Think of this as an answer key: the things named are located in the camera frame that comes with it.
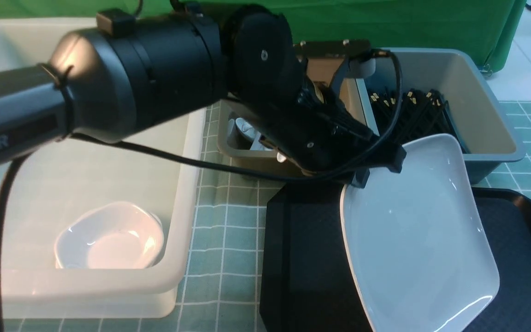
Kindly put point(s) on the large white square plate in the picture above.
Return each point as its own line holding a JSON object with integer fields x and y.
{"x": 416, "y": 247}

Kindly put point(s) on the pile of black chopsticks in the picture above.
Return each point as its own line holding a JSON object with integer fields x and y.
{"x": 422, "y": 114}

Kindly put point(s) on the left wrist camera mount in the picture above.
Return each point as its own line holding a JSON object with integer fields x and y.
{"x": 331, "y": 62}

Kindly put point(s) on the green checkered tablecloth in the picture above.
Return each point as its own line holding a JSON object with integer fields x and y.
{"x": 221, "y": 285}

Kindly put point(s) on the large white plastic tub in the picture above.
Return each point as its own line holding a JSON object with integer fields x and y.
{"x": 85, "y": 293}

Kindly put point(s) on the black serving tray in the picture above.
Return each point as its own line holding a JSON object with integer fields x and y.
{"x": 307, "y": 285}

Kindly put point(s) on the pile of white spoons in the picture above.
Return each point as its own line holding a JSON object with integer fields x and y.
{"x": 247, "y": 133}

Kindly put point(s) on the small white bowl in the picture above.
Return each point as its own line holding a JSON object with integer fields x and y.
{"x": 119, "y": 235}

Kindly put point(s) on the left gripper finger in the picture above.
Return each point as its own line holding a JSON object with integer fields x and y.
{"x": 391, "y": 157}
{"x": 359, "y": 177}

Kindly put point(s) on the blue-grey plastic bin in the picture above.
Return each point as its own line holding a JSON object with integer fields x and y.
{"x": 477, "y": 114}

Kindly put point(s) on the brown plastic bin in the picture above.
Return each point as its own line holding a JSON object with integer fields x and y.
{"x": 227, "y": 110}

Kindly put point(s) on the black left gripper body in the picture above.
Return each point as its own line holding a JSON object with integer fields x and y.
{"x": 309, "y": 124}

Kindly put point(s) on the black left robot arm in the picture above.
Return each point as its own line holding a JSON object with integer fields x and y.
{"x": 127, "y": 75}

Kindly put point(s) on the green backdrop cloth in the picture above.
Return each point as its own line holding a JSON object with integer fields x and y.
{"x": 483, "y": 29}

